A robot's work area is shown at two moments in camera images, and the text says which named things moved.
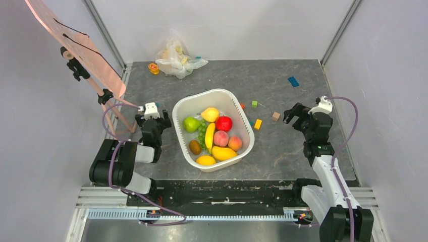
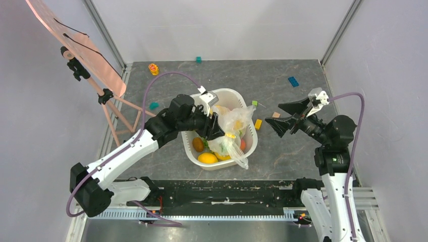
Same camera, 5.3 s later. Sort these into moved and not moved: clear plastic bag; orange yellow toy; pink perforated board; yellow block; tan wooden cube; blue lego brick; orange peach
Moved: orange peach; clear plastic bag
Not moved: yellow block; blue lego brick; tan wooden cube; pink perforated board; orange yellow toy
